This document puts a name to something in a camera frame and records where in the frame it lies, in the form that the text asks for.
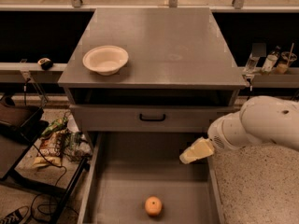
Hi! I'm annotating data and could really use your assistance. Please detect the green snack bag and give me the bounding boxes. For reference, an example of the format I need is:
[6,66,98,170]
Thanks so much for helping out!
[41,118,67,138]

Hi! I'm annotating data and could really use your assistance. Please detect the black white sneaker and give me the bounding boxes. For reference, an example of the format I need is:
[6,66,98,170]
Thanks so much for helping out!
[0,206,29,224]

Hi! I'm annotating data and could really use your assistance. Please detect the black power adapter cable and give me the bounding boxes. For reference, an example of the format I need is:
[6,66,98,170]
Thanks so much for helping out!
[246,77,254,101]

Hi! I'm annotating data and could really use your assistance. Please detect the closed grey drawer black handle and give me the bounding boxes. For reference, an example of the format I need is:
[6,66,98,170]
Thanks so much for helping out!
[70,105,235,133]

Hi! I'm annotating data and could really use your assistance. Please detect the clear bottle with label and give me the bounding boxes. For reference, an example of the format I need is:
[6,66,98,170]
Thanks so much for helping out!
[261,46,281,75]

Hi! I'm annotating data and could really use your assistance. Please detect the grey drawer cabinet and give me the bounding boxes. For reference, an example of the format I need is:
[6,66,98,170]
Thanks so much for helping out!
[57,7,248,151]

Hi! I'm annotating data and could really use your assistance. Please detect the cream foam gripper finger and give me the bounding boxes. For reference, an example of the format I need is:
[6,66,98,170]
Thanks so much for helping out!
[179,137,215,164]

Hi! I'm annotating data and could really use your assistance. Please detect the clear plastic water bottle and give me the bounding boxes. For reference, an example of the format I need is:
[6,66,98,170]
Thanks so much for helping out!
[244,56,260,74]

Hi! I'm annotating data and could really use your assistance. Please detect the black rolling cart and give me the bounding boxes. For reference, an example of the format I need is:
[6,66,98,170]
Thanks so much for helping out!
[0,96,89,224]

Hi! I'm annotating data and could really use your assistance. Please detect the black floor cable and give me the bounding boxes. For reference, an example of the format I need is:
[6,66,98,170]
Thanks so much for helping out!
[29,143,79,224]

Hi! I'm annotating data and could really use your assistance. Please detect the brown snack bag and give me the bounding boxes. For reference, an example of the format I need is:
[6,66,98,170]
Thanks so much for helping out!
[33,131,66,167]

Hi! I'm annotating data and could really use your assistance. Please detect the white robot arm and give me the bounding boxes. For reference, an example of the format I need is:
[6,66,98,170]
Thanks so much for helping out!
[179,96,299,164]

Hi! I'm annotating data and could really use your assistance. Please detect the open grey bottom drawer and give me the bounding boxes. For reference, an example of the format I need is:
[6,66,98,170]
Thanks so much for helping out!
[78,132,224,224]

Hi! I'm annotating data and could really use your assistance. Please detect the orange fruit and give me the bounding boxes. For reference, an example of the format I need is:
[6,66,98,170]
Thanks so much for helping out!
[145,196,163,217]

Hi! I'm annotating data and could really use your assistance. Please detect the black yellow tape measure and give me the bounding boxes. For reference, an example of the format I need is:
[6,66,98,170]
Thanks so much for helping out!
[37,58,53,70]

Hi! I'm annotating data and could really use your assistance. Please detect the white paper bowl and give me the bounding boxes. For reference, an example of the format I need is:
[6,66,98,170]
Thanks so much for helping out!
[82,46,129,76]

